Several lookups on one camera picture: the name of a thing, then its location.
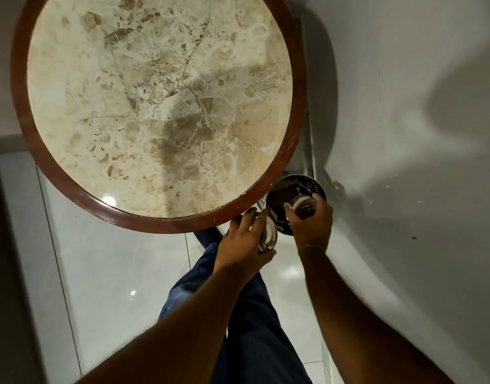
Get steel waste bin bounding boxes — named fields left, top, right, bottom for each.
left=257, top=174, right=327, bottom=237

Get clear drinking glass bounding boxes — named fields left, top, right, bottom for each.
left=251, top=212, right=278, bottom=253
left=289, top=194, right=318, bottom=219

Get blue jeans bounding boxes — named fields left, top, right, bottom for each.
left=158, top=227, right=313, bottom=384

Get person's left hand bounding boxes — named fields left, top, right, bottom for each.
left=213, top=207, right=277, bottom=281

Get round marble table wooden rim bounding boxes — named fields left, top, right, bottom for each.
left=11, top=0, right=308, bottom=235

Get person's left forearm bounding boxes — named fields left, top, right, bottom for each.
left=75, top=262, right=266, bottom=384

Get person's right hand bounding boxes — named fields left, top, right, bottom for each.
left=284, top=193, right=334, bottom=254

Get person's right forearm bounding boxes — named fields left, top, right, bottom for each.
left=299, top=248, right=456, bottom=384

